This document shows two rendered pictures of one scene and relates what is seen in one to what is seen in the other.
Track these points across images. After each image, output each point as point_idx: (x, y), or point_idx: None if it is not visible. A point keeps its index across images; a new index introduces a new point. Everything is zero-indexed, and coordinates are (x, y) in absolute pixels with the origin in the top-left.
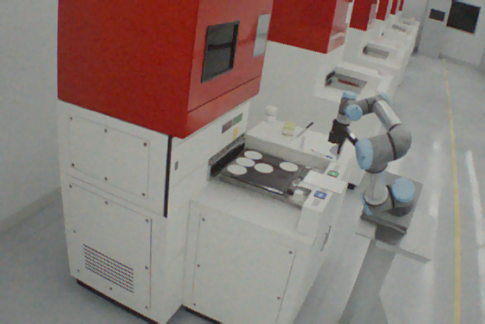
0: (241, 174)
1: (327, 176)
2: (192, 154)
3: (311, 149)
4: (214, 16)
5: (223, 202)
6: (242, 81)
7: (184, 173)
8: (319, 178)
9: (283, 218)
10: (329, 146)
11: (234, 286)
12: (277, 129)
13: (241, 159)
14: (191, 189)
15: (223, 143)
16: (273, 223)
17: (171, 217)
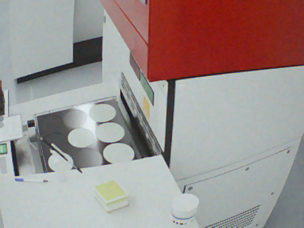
0: (89, 107)
1: (4, 140)
2: (111, 31)
3: (49, 186)
4: None
5: (83, 98)
6: (121, 5)
7: (108, 38)
8: (9, 131)
9: (26, 118)
10: (36, 213)
11: None
12: (141, 207)
13: (118, 131)
14: (112, 71)
15: (133, 87)
16: (30, 108)
17: (103, 65)
